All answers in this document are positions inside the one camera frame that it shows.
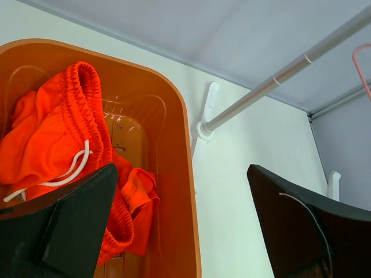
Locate pink clothes hanger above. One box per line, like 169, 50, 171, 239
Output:
352, 43, 371, 103

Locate orange shorts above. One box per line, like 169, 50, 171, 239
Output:
1, 61, 160, 264

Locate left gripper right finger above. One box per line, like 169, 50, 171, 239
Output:
247, 164, 370, 277

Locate silver clothes rack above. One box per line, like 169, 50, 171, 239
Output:
191, 6, 370, 189

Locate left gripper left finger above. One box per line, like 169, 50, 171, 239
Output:
1, 164, 118, 277

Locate orange plastic basket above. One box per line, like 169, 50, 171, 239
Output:
1, 39, 201, 277

